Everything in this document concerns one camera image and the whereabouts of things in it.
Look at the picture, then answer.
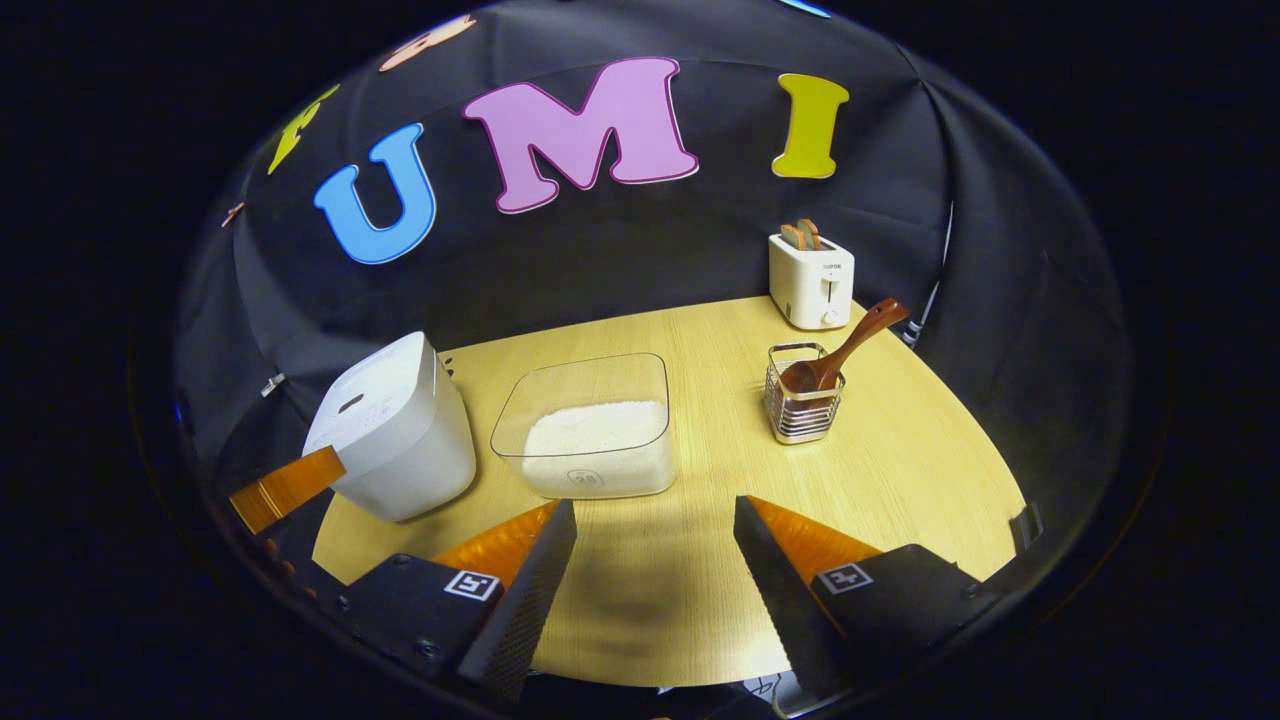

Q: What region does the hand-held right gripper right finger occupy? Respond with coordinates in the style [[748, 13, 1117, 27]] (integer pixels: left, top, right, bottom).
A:
[[733, 496, 1001, 699]]

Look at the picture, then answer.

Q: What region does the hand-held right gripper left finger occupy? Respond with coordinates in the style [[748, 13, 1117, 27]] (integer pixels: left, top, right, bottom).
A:
[[335, 500, 578, 703]]

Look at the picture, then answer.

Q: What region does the white rice cooker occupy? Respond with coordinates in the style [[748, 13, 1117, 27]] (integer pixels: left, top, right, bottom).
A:
[[303, 332, 478, 523]]

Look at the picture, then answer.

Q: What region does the metal wire chopstick holder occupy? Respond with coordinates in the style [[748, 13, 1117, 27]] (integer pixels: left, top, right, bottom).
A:
[[765, 342, 846, 445]]

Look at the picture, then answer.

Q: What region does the white rice heap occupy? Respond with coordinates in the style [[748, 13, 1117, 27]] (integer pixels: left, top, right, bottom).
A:
[[522, 400, 669, 491]]

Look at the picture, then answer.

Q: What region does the brown wooden spoon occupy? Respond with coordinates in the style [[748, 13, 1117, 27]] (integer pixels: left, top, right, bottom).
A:
[[780, 298, 911, 394]]

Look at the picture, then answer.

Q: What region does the clear plastic container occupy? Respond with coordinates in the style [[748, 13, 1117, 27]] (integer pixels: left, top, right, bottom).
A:
[[490, 352, 679, 499]]

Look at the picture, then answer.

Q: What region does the white toaster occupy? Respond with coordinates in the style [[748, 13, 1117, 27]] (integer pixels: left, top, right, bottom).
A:
[[768, 232, 856, 331]]

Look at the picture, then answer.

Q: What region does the black backdrop cloth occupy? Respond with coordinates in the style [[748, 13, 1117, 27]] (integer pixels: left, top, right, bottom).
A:
[[170, 0, 1131, 561]]

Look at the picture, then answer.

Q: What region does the thin grey cable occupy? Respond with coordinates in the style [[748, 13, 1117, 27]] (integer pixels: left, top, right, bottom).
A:
[[900, 200, 956, 346]]

